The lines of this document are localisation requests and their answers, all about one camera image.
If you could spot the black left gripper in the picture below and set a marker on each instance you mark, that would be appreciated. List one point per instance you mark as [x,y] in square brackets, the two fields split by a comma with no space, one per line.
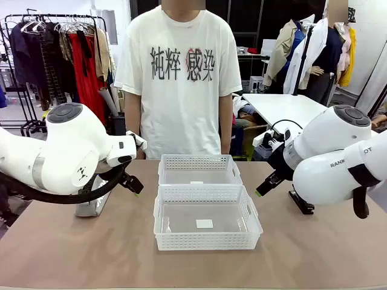
[115,170]

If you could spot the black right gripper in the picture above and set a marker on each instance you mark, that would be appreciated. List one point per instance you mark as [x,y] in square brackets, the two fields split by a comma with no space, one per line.
[279,161]

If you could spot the black stapler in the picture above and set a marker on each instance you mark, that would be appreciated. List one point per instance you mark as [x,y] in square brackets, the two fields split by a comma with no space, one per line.
[303,207]

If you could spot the person's left forearm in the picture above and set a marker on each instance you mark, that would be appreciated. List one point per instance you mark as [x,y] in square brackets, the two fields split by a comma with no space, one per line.
[226,127]

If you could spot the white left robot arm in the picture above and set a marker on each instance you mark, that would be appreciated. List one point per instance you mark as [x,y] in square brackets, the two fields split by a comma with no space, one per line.
[66,142]

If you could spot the person's right forearm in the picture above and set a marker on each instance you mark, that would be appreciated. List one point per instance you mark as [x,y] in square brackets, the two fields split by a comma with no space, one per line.
[133,114]

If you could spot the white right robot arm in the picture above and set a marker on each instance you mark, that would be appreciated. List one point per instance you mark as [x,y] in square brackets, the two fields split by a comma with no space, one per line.
[332,136]

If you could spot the cardboard box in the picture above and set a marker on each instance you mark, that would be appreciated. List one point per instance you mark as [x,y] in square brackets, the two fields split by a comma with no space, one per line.
[254,134]

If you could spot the navy blue bag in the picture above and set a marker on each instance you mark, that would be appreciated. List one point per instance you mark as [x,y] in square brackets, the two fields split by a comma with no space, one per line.
[237,142]

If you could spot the black storage bin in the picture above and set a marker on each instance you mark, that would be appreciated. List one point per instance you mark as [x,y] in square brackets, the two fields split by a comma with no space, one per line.
[116,124]

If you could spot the white perforated plastic basket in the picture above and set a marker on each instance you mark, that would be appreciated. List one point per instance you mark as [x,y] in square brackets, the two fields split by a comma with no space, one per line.
[208,241]
[199,166]

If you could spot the patterned fabric pile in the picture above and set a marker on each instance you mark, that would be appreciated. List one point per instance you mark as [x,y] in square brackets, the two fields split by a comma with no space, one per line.
[245,113]

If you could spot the white side table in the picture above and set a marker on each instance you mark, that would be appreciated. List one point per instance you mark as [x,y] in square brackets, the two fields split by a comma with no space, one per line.
[281,108]

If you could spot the grey paper roll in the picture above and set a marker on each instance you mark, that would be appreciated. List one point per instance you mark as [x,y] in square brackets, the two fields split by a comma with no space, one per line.
[109,102]

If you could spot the cream paper roll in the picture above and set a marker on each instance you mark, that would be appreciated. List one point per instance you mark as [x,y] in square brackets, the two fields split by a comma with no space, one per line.
[118,96]

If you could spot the small white device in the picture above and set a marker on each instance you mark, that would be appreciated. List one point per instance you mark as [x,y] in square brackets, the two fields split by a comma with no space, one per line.
[257,84]

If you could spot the red dress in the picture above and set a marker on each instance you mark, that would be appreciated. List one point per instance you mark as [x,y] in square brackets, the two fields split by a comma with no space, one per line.
[86,90]

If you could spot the yellow cloth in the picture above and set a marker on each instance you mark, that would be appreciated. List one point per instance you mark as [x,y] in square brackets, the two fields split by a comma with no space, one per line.
[45,114]

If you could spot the black clothes rack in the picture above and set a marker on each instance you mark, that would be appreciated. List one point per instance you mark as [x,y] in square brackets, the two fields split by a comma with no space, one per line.
[30,124]

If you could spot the black tripod pole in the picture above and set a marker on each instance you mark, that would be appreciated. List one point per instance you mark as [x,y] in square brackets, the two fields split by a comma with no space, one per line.
[303,60]

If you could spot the seated person's bare leg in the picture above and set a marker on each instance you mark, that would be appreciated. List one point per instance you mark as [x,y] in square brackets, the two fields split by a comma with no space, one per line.
[381,119]

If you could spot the bystander's legs in black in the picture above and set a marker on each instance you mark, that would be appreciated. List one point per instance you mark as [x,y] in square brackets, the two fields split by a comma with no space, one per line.
[6,208]

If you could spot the beige garment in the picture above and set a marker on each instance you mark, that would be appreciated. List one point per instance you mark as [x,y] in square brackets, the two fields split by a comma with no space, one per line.
[102,57]

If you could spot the red cloth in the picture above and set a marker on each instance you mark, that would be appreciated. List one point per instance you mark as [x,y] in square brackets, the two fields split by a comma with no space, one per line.
[254,50]

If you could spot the black plaid garment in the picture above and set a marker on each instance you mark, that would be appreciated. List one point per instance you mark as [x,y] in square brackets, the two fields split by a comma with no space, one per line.
[53,75]

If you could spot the mannequin in white coat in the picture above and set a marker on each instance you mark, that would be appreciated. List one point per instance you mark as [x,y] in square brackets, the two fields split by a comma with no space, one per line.
[329,54]

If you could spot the yellow garment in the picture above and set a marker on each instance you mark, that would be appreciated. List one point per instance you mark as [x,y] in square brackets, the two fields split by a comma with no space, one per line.
[350,66]

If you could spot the black scarf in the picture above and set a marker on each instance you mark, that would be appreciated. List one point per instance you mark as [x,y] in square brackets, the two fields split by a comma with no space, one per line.
[84,48]

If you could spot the blue garment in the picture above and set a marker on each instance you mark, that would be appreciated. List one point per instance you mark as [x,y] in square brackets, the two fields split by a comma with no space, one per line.
[3,96]

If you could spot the grey storage box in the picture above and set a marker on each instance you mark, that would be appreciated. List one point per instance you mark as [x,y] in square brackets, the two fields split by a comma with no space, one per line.
[6,78]

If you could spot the dark navy garment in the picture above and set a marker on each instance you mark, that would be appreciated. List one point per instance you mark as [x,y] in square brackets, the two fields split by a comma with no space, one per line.
[24,54]

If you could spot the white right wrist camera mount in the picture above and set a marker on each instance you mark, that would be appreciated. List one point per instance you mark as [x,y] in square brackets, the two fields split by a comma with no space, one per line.
[260,139]

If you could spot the grey wall panel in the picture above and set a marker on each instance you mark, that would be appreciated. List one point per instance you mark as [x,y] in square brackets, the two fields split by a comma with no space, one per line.
[110,24]

